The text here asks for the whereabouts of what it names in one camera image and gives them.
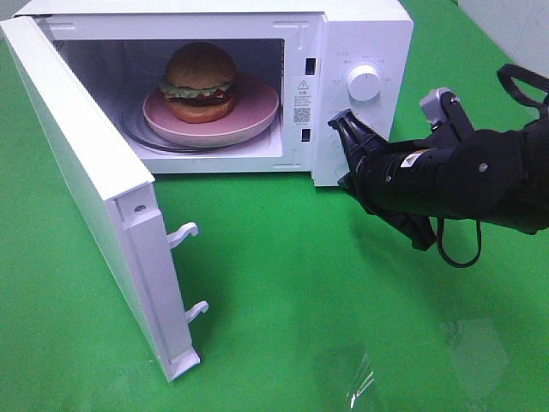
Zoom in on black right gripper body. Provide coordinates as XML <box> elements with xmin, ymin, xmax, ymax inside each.
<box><xmin>355</xmin><ymin>92</ymin><xmax>536</xmax><ymax>234</ymax></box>

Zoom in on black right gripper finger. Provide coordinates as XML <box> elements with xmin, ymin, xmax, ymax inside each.
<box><xmin>328</xmin><ymin>109</ymin><xmax>388</xmax><ymax>170</ymax></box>
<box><xmin>336</xmin><ymin>173</ymin><xmax>437</xmax><ymax>251</ymax></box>

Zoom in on white microwave oven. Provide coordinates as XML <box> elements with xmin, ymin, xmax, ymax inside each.
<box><xmin>0</xmin><ymin>0</ymin><xmax>415</xmax><ymax>383</ymax></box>

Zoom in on glass microwave turntable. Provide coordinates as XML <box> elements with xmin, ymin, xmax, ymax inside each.
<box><xmin>119</xmin><ymin>108</ymin><xmax>282</xmax><ymax>157</ymax></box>

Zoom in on white microwave door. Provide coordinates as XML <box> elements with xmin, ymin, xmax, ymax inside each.
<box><xmin>1</xmin><ymin>16</ymin><xmax>208</xmax><ymax>380</ymax></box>

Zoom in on pink round plate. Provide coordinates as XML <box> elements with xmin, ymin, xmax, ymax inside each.
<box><xmin>142</xmin><ymin>73</ymin><xmax>279</xmax><ymax>148</ymax></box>

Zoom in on upper white round knob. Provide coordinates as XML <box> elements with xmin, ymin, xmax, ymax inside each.
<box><xmin>347</xmin><ymin>64</ymin><xmax>382</xmax><ymax>102</ymax></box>

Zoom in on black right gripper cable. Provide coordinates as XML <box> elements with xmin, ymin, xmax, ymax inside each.
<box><xmin>435</xmin><ymin>63</ymin><xmax>549</xmax><ymax>268</ymax></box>

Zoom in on clear tape patch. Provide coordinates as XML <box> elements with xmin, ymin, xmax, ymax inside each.
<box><xmin>440</xmin><ymin>318</ymin><xmax>509</xmax><ymax>398</ymax></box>
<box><xmin>312</xmin><ymin>341</ymin><xmax>378</xmax><ymax>411</ymax></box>

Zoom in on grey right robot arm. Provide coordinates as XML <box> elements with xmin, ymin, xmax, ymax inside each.
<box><xmin>329</xmin><ymin>88</ymin><xmax>548</xmax><ymax>251</ymax></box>

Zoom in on burger with lettuce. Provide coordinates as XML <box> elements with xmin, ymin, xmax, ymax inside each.
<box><xmin>159</xmin><ymin>42</ymin><xmax>237</xmax><ymax>124</ymax></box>

